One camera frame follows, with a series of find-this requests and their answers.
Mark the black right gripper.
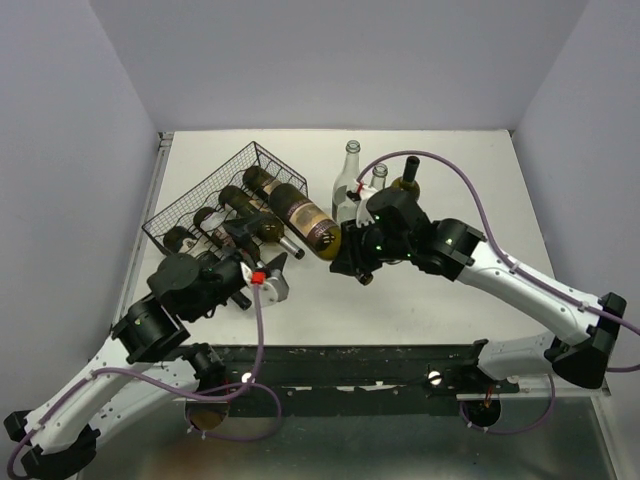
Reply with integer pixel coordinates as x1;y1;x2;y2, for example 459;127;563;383
329;215;413;277

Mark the green bottle brown label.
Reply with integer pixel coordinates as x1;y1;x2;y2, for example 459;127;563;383
193;207;235;249

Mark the short clear glass bottle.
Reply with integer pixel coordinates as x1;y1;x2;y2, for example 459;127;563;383
369;163;388;191

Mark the green bottle white label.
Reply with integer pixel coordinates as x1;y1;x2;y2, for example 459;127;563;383
162;226;254;311

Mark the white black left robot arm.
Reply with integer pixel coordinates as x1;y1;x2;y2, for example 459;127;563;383
4;213;289;479

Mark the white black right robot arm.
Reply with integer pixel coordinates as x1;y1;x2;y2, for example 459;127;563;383
330;186;626;392

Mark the tall clear glass bottle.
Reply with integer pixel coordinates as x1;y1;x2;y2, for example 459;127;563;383
332;140;361;225

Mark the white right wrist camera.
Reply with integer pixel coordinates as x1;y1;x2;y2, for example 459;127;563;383
346;180;380;227

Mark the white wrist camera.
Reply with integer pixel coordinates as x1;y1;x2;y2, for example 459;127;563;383
346;180;380;227
240;263;289;307

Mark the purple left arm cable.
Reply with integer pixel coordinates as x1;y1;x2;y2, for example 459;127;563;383
7;287;266;479

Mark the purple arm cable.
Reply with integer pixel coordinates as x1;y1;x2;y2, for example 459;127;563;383
7;287;266;479
355;151;640;374

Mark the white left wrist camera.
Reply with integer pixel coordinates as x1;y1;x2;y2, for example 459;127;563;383
240;263;289;307

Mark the black wire wine rack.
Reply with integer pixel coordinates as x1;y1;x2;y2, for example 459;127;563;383
141;141;309;259

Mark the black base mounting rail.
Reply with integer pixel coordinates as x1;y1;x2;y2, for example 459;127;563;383
199;342;531;419

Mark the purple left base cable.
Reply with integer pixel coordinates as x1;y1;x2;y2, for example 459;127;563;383
187;384;283;442

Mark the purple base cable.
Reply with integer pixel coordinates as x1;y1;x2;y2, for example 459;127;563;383
458;372;557;434
187;384;283;442

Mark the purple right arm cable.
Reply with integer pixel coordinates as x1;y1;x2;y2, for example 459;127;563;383
355;151;640;374

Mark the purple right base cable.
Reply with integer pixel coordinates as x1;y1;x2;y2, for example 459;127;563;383
458;372;557;434

